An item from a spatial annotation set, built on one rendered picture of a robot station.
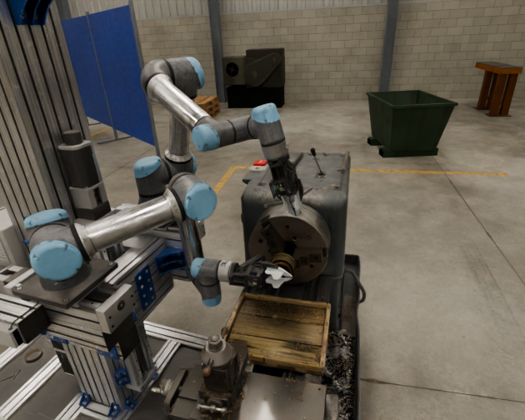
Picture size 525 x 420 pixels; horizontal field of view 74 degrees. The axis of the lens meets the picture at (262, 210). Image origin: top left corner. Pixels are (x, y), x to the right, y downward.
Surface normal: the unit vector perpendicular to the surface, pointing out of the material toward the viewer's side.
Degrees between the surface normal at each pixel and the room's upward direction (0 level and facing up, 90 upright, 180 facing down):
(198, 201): 89
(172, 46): 90
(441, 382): 0
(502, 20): 90
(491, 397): 0
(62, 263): 91
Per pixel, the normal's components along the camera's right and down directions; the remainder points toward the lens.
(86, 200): -0.33, 0.44
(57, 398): -0.04, -0.89
